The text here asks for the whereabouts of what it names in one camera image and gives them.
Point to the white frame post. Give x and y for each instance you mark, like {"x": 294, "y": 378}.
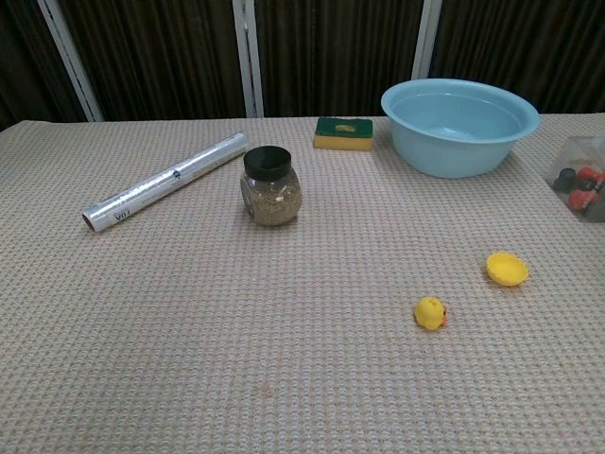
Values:
{"x": 425, "y": 42}
{"x": 71, "y": 61}
{"x": 248, "y": 57}

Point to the beige waffle tablecloth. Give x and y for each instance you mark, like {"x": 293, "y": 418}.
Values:
{"x": 236, "y": 331}

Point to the black bottle cap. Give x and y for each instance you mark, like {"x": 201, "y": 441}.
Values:
{"x": 565, "y": 179}

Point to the glass jar with black lid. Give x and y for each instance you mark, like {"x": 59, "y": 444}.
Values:
{"x": 271, "y": 203}

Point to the green and yellow sponge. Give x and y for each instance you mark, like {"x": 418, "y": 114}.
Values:
{"x": 342, "y": 141}

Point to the clear plastic box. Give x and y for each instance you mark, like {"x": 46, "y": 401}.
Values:
{"x": 583, "y": 156}

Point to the red plastic toy piece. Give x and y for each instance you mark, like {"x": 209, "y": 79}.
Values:
{"x": 591, "y": 176}
{"x": 580, "y": 199}

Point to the yellow rubber duck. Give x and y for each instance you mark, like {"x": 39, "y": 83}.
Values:
{"x": 430, "y": 313}

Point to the light blue plastic basin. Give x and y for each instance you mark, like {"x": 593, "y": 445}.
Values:
{"x": 454, "y": 142}

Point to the dark brown curtain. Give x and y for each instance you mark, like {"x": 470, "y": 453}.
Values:
{"x": 160, "y": 52}

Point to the cling film roll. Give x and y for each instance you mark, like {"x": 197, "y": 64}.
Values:
{"x": 160, "y": 183}

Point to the yellow eggshell cup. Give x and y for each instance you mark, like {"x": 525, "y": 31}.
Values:
{"x": 506, "y": 269}

